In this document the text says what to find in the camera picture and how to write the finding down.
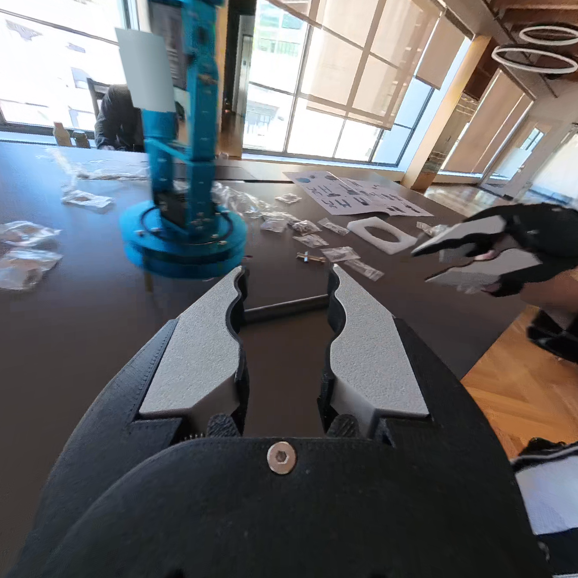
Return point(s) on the person's right hand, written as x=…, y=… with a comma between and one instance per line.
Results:
x=560, y=298

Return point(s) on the printed instruction sheet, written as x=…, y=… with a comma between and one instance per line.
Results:
x=361, y=194

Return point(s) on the white foam piece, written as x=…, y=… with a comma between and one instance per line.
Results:
x=361, y=230

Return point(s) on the brass metal standoff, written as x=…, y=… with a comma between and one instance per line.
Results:
x=310, y=258

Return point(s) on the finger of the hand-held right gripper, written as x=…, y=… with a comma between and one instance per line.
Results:
x=465, y=235
x=492, y=268

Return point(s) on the brown bottle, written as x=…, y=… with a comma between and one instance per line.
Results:
x=62, y=134

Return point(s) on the pale wooden column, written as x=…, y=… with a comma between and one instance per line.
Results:
x=451, y=113

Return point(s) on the tall beige roller blind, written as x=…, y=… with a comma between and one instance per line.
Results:
x=492, y=122

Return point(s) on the wide beige roller blind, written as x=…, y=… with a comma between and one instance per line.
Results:
x=361, y=67

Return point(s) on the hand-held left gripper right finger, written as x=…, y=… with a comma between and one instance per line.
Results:
x=379, y=361

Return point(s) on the cluster of small parts bags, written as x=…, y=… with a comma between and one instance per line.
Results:
x=307, y=227

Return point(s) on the small dark bottle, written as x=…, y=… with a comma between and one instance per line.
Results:
x=81, y=140

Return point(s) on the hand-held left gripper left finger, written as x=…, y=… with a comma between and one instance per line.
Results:
x=194, y=361

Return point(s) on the blue toy robot arm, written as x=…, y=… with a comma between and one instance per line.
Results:
x=198, y=135

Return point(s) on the narrow beige roller blind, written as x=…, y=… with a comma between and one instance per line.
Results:
x=440, y=54

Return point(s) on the crumpled clear plastic bag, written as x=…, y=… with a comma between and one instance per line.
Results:
x=431, y=229

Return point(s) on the black electric screwdriver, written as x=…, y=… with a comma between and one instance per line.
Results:
x=289, y=307

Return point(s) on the large grid window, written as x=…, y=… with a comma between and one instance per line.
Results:
x=325, y=135

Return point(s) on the crumpled clear plastic wrap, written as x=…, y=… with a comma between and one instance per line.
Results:
x=237, y=197

